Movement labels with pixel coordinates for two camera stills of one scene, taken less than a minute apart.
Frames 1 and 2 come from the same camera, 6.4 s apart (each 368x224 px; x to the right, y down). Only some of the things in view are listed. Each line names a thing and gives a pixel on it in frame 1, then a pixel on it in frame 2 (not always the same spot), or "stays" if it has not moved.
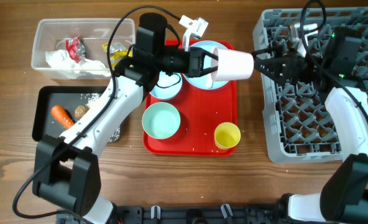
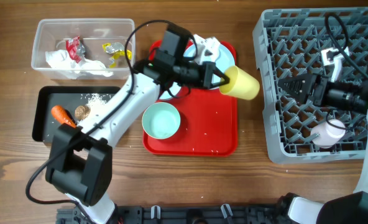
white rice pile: [94, 97] stays
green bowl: [161, 120] stays
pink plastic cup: [231, 65] -> [329, 135]
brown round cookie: [80, 111] stays
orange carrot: [59, 113] stays
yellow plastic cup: [226, 135] -> [240, 84]
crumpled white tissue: [60, 61] stays
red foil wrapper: [76, 49] stays
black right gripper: [289, 69] -> [308, 80]
